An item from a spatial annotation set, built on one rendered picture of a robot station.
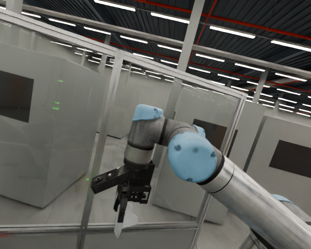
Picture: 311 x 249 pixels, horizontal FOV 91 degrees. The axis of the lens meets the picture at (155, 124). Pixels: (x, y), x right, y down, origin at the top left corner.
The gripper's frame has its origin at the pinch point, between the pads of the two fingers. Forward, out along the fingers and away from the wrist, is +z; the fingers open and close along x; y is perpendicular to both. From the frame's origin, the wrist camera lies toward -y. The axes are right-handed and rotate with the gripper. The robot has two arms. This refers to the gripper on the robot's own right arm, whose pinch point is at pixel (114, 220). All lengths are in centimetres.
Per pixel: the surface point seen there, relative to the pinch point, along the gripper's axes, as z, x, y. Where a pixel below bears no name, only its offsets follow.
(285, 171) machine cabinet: 31, 143, 335
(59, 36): -54, 45, -34
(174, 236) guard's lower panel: 59, 46, 58
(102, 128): -15.4, 45.0, -8.0
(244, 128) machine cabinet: -29, 144, 201
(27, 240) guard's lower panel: 55, 46, -35
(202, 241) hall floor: 148, 115, 164
